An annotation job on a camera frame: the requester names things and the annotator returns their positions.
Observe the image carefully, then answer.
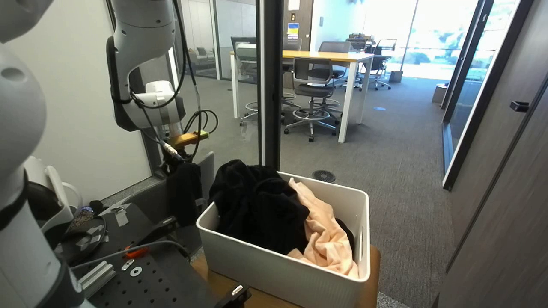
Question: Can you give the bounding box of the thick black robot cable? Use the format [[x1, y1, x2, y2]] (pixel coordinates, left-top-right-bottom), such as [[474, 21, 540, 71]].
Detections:
[[129, 0, 199, 168]]

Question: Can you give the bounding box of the dark office chair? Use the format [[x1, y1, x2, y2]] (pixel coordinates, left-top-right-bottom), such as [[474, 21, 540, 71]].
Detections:
[[348, 33, 399, 93]]

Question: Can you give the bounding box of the cardboard box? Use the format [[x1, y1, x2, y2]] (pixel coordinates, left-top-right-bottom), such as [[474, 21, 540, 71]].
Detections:
[[430, 83, 451, 107]]

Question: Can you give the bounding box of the round floor outlet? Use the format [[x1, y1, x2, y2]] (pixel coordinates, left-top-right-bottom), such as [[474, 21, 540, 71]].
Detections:
[[312, 168, 337, 185]]

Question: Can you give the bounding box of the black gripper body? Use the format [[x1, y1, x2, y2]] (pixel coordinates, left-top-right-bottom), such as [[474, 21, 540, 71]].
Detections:
[[165, 161, 202, 194]]

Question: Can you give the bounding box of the black device with white labels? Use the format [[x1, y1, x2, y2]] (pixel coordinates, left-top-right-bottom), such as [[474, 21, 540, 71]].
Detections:
[[57, 199, 111, 259]]

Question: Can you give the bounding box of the gray office swivel chair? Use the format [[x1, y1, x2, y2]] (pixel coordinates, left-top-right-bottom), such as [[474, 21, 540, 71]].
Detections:
[[283, 57, 344, 144]]

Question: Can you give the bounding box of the wooden top white table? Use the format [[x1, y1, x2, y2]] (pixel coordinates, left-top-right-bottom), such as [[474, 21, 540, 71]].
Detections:
[[230, 50, 375, 146]]

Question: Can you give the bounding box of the aluminium extrusion bar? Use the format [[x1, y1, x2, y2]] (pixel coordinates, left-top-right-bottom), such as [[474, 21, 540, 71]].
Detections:
[[75, 259, 118, 295]]

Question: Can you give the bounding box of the gray plastic chair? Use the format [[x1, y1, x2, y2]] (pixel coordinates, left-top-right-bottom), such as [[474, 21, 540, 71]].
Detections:
[[127, 151, 218, 254]]

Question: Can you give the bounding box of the thin black camera cable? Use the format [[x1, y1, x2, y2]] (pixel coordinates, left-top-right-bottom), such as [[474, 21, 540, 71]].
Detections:
[[180, 108, 219, 161]]

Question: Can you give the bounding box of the black cloth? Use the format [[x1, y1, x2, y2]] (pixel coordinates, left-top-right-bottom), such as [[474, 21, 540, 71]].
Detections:
[[166, 182, 204, 228], [207, 160, 312, 257]]

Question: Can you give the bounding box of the black perforated board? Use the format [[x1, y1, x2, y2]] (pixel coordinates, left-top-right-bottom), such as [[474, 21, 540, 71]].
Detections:
[[67, 250, 228, 308]]

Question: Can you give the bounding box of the white paper label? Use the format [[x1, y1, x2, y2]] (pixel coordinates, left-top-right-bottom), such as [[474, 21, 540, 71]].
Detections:
[[113, 208, 132, 230]]

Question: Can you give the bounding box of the black vertical pillar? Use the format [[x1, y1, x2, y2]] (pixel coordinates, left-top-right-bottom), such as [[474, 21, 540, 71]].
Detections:
[[255, 0, 286, 173]]

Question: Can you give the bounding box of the peach cloth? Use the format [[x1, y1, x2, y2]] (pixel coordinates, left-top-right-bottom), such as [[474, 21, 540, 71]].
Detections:
[[286, 177, 361, 281]]

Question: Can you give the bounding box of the white plastic bin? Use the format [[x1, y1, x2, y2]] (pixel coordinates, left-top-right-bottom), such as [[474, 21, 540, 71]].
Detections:
[[195, 170, 373, 308]]

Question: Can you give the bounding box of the gray cable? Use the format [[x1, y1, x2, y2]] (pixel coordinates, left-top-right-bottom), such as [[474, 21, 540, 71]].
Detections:
[[70, 238, 192, 271]]

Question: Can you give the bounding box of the amber wrist camera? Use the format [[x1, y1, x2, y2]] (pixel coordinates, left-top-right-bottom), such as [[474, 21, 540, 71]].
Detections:
[[168, 129, 211, 151]]

